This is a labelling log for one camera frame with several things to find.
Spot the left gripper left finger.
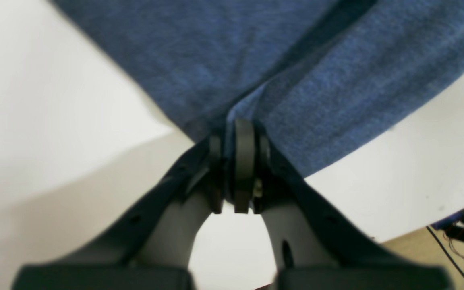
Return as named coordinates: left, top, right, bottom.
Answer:
left=12, top=135, right=225, bottom=290

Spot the dark blue t-shirt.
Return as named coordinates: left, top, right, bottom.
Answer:
left=54, top=0, right=464, bottom=176

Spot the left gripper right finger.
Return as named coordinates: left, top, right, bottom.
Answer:
left=232, top=119, right=453, bottom=290

